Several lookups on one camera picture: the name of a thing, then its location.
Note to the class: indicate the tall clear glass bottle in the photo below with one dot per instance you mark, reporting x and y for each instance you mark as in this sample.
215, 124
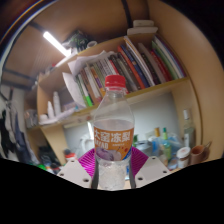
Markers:
189, 131

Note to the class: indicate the under-shelf light strip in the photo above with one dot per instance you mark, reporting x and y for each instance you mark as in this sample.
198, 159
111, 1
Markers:
90, 130

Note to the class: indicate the clear drink bottle red cap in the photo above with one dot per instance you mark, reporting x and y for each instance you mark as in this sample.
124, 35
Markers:
113, 136

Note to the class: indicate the green-capped bottle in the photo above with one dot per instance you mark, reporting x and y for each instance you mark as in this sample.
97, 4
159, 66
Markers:
166, 145

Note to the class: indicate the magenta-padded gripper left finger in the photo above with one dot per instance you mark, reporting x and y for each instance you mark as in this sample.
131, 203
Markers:
75, 171

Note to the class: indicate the grey hanging garment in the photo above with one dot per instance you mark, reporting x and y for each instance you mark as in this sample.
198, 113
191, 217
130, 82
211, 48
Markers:
21, 143

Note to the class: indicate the dark hanging jacket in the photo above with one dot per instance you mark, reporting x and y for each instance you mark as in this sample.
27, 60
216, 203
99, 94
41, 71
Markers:
6, 136

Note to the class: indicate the ceiling light strip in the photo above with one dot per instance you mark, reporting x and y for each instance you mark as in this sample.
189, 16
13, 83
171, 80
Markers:
56, 43

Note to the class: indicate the red and white jar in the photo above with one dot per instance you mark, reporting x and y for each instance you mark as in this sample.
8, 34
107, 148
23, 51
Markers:
70, 155

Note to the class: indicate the yellow-capped bottle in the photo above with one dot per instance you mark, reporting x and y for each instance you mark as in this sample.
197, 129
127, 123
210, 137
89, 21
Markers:
157, 133

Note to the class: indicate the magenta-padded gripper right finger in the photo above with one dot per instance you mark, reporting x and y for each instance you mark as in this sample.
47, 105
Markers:
151, 168

